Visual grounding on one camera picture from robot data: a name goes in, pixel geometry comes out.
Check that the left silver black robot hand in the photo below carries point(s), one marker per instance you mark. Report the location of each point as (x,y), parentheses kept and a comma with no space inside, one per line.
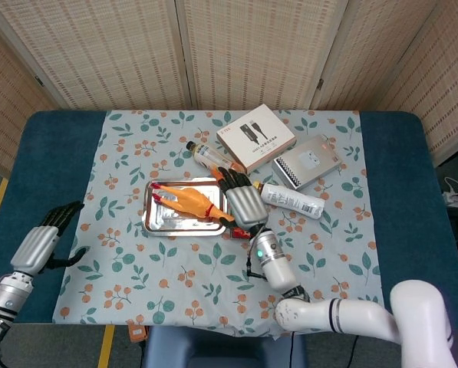
(33,249)

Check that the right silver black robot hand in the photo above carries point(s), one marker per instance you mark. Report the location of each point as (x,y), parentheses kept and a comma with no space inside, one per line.
(246,207)

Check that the yellow rubber chicken toy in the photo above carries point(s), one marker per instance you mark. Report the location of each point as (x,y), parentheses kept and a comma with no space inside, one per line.
(190,201)

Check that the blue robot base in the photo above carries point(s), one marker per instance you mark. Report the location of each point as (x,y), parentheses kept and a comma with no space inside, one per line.
(213,349)

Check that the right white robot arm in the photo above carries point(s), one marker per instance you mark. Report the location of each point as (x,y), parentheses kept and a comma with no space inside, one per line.
(278,268)

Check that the stainless steel tray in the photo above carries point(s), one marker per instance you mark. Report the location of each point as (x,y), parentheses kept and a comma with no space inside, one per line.
(175,224)

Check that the white labelled bottle yellow cap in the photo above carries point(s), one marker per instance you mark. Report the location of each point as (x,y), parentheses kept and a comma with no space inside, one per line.
(290,199)

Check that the orange drink bottle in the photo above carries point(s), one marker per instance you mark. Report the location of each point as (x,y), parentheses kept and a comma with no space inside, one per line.
(205,153)

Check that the silver earbuds product box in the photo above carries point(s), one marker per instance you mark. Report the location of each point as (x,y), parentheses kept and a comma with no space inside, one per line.
(309,161)

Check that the blue table cover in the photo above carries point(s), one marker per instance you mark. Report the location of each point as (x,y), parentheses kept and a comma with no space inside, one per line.
(52,172)

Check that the floral leaf tablecloth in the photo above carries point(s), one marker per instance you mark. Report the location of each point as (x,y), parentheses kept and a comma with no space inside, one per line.
(155,276)

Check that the orange tablecloth tag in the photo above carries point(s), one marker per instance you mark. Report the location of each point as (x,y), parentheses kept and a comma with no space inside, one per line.
(137,332)

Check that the woven folding screen panel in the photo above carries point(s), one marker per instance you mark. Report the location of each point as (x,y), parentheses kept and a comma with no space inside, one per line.
(443,76)
(366,57)
(6,96)
(98,50)
(251,50)

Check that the white power strip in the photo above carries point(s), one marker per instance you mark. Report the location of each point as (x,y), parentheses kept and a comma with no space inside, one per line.
(453,197)

